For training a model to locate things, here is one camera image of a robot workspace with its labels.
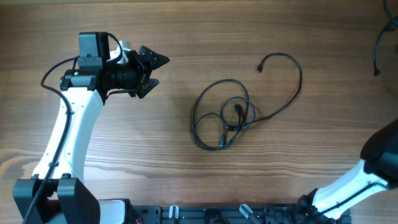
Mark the black USB cable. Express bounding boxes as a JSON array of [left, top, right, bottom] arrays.
[[373, 0, 398, 77]]

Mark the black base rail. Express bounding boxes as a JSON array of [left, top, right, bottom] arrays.
[[132, 204, 352, 224]]

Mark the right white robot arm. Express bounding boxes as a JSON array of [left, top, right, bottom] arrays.
[[297, 120, 397, 223]]

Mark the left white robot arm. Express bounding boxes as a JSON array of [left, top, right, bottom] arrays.
[[12, 32, 169, 223]]

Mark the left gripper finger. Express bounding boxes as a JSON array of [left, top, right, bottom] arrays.
[[139, 45, 170, 70], [136, 78, 159, 99]]

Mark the thin black cable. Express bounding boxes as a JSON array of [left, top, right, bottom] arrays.
[[192, 52, 303, 152]]

